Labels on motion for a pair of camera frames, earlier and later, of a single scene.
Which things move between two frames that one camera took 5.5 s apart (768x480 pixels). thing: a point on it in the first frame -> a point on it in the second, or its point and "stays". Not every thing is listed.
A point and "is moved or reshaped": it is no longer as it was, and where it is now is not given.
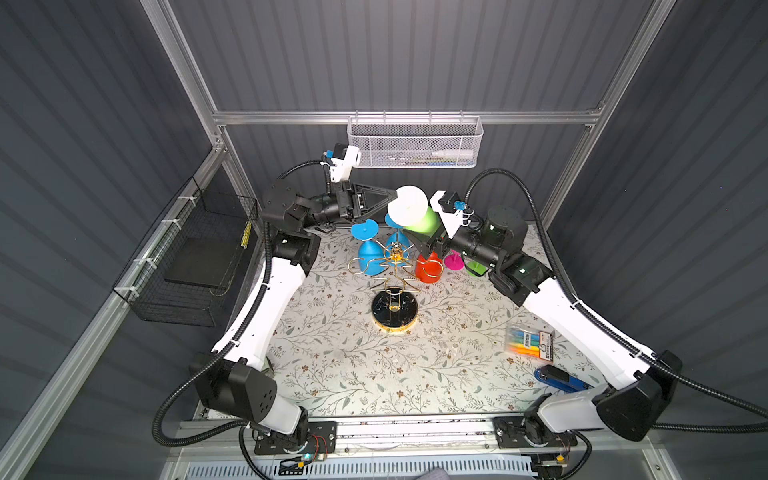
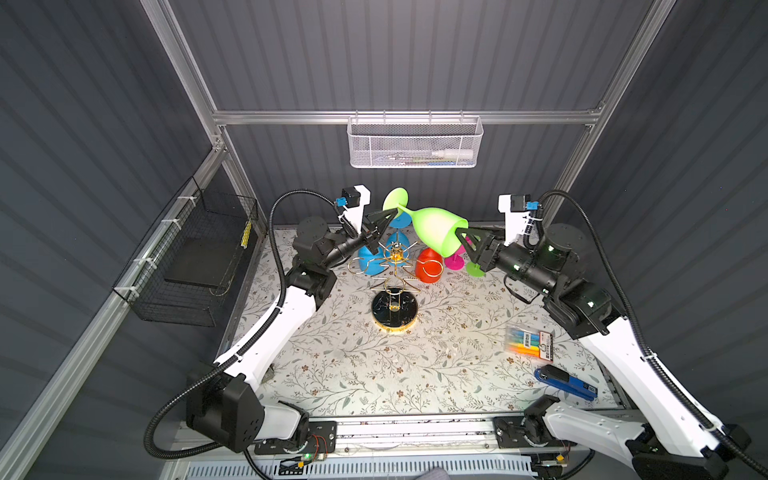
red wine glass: [429, 270] stays
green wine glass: [429, 225] is moved or reshaped
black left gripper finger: [367, 200] -> [380, 220]
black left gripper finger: [378, 216] -> [372, 240]
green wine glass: [473, 267] stays
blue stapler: [559, 380] stays
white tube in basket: [454, 155] stays
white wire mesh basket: [416, 142] stays
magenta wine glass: [454, 261] stays
